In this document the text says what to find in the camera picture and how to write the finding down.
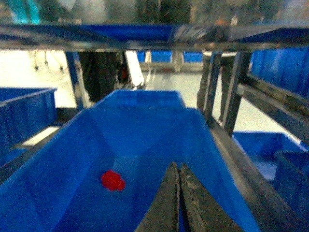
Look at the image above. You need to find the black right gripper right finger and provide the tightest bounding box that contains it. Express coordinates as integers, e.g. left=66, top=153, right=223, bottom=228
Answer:
left=179, top=163, right=241, bottom=232

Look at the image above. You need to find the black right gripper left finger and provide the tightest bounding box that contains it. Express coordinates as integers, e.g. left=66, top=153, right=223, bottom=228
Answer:
left=135, top=162, right=180, bottom=232

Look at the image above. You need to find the red toy block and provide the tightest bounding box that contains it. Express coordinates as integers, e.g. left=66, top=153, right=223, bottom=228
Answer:
left=100, top=170, right=126, bottom=191

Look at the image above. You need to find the steel flow rack shelf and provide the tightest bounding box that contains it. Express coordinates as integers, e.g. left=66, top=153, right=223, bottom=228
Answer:
left=0, top=23, right=309, bottom=232

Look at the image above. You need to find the blue bin lower right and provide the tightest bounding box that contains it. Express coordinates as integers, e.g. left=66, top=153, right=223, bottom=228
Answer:
left=233, top=131, right=309, bottom=217

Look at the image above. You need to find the blue bin on rack top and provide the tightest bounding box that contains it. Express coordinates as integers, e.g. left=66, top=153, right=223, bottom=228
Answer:
left=0, top=91, right=259, bottom=232

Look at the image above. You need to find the blue bin far left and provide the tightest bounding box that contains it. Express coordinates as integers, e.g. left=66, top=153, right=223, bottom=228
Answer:
left=0, top=87, right=57, bottom=166

